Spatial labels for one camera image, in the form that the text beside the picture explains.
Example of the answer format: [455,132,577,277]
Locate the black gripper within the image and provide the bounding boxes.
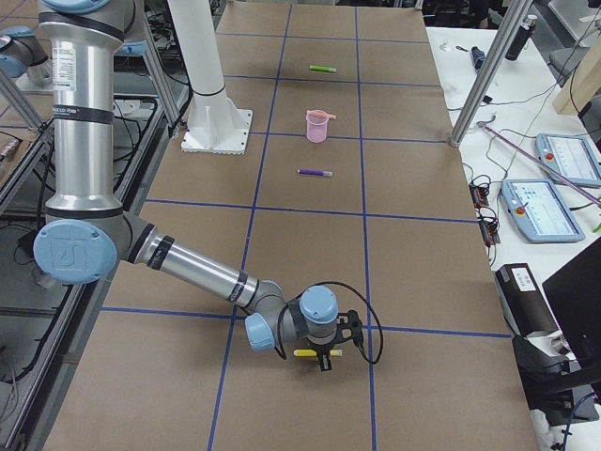
[307,335,339,371]

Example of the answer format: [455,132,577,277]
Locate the yellow highlighter pen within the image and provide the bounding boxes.
[293,349,343,358]

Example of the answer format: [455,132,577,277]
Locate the green highlighter pen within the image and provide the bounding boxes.
[309,65,337,73]

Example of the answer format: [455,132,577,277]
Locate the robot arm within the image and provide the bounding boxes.
[1,25,53,87]
[33,1,342,370]

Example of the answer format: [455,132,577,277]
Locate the purple highlighter pen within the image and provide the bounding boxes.
[297,168,333,178]

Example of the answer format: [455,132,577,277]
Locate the pink mesh pen holder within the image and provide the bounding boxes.
[305,110,329,143]

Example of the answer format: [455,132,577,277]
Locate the orange highlighter pen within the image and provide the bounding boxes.
[312,110,337,120]

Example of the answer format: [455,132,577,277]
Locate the black box with label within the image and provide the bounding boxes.
[495,263,559,338]

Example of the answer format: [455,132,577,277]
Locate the black monitor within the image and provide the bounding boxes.
[543,239,600,365]

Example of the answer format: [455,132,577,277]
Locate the near teach pendant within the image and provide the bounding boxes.
[501,179,585,243]

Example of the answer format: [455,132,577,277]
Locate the teach pendant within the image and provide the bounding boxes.
[535,133,600,188]
[501,179,585,243]

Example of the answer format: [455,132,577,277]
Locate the purple stick tool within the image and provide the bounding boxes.
[473,117,601,204]

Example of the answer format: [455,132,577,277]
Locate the far teach pendant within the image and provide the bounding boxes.
[535,133,600,188]

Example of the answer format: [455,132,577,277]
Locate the black water bottle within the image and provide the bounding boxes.
[505,14,538,61]

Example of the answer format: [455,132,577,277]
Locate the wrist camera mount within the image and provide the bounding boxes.
[333,309,364,351]

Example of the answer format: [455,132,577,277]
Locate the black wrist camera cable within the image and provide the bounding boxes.
[275,281,384,365]

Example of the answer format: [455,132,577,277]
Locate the white pedestal column base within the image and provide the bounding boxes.
[168,0,253,155]

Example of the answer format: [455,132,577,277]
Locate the aluminium frame post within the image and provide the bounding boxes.
[449,0,532,148]

